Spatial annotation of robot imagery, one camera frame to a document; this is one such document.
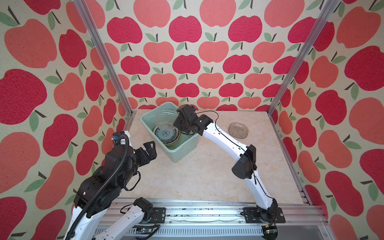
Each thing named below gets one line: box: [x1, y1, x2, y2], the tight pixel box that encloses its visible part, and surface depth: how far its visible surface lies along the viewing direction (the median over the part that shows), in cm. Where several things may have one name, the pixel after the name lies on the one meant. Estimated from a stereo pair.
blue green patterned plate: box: [153, 126, 180, 145], surface depth 103 cm
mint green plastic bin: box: [140, 102, 199, 163], surface depth 86 cm
